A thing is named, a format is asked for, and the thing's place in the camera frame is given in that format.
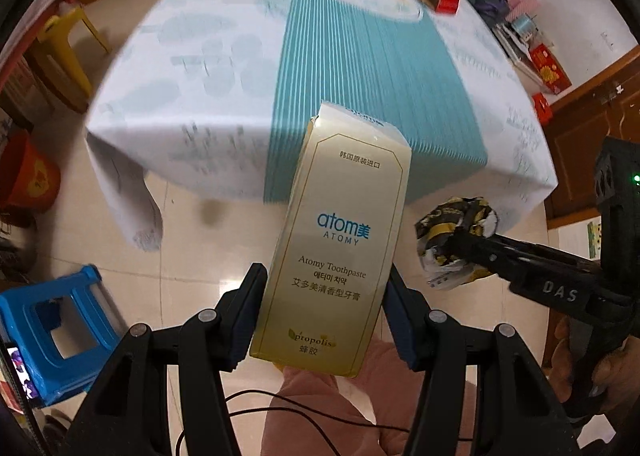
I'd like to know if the leaf print tablecloth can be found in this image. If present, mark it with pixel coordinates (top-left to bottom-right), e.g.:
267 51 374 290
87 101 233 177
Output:
85 0 560 252

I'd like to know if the pale yellow toothpaste box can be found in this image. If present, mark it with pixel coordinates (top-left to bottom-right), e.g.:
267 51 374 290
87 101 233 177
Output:
248 101 413 379

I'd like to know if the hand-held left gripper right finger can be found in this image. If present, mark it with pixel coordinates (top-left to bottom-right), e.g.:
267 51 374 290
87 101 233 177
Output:
384 263 571 456

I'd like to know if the person's right hand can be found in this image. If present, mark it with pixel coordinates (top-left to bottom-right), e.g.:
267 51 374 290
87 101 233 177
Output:
552 318 633 404

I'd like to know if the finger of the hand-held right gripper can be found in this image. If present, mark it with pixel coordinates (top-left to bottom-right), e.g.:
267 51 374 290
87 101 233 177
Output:
450 228 601 287

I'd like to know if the person's left leg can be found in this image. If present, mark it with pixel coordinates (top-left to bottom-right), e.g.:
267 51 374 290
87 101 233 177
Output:
265 336 426 456

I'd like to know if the black cable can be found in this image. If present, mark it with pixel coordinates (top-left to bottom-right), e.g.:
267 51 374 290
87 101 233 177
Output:
222 388 476 456

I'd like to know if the black gold wrapper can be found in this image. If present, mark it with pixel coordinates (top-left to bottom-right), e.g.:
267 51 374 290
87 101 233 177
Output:
414 195 501 293

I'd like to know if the yellow plastic chair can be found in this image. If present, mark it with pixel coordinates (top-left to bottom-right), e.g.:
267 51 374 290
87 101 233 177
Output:
37 6 113 114

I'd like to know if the blue plastic stool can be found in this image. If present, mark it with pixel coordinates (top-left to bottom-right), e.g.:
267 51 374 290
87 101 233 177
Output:
0 263 128 407

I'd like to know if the wooden door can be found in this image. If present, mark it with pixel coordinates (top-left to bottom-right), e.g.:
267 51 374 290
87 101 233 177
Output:
542 43 640 232

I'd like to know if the small red gift box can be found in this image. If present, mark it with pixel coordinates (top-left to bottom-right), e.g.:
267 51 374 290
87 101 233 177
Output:
531 92 553 124

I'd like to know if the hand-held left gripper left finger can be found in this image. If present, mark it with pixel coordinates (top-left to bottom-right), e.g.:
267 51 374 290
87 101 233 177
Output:
65 262 269 456

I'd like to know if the large red gift box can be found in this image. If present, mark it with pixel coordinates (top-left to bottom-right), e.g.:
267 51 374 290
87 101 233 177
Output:
529 43 572 96

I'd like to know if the red bucket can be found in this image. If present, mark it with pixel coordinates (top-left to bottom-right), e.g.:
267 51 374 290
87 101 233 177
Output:
0 128 63 214

